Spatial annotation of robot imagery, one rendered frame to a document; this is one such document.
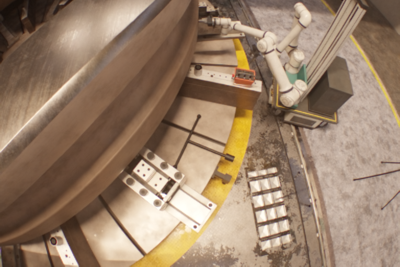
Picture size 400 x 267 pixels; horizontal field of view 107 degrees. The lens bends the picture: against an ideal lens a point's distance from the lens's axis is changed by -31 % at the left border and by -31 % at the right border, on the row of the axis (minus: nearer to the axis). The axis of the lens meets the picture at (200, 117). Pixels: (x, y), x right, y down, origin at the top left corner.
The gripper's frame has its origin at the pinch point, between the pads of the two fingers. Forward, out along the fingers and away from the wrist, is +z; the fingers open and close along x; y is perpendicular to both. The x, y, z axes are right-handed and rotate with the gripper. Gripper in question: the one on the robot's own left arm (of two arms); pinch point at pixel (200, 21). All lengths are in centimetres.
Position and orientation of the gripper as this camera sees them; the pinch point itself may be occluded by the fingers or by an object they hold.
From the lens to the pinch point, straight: 239.0
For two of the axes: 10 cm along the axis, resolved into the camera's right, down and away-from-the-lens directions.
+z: -10.0, 0.0, -0.4
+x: 0.2, 8.9, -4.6
